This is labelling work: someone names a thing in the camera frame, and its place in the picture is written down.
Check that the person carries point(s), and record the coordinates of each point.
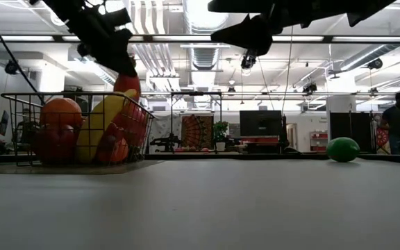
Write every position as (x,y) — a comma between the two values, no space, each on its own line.
(396,121)

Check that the black ceiling spotlight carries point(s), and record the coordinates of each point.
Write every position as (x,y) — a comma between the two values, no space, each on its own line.
(248,62)
(11,67)
(375,64)

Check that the yellow toy banana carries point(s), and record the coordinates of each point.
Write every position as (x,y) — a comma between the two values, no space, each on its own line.
(96,125)

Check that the black television screen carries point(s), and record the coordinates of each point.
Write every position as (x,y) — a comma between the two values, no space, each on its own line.
(260,123)

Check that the black background robot gripper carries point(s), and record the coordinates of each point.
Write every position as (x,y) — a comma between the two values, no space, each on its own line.
(163,142)

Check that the black background gantry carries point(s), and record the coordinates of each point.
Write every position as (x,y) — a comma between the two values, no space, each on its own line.
(196,93)

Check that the round green toy fruit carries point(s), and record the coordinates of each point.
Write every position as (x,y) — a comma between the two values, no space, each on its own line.
(342,149)

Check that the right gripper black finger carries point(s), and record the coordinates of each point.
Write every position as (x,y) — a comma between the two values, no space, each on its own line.
(238,5)
(252,34)

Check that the small plant white pot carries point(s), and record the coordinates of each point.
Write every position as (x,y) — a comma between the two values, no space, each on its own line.
(221,130)

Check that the patterned wall tapestry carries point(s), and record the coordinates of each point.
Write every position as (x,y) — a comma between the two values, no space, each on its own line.
(196,132)

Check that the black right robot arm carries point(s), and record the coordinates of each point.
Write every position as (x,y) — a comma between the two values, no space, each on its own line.
(342,7)

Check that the yellow orange toy mango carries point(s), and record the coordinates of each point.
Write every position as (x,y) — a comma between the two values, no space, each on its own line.
(61,111)

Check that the black room divider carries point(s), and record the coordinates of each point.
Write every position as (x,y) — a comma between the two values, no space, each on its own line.
(351,125)

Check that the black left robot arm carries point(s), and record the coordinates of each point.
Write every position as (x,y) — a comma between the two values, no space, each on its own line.
(61,8)

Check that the red orange toy mango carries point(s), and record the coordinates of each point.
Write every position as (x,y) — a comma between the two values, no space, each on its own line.
(127,85)

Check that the pink toy dragon fruit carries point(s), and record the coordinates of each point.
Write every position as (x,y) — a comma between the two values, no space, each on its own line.
(134,119)

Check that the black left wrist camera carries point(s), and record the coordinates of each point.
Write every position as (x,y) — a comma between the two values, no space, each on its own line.
(116,17)

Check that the silver ceiling duct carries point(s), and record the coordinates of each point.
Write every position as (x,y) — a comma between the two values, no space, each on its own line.
(203,57)

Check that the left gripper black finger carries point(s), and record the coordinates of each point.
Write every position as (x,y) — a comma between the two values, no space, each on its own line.
(122,55)

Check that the red textured toy fruit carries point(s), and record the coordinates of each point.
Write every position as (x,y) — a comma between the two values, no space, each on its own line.
(54,144)

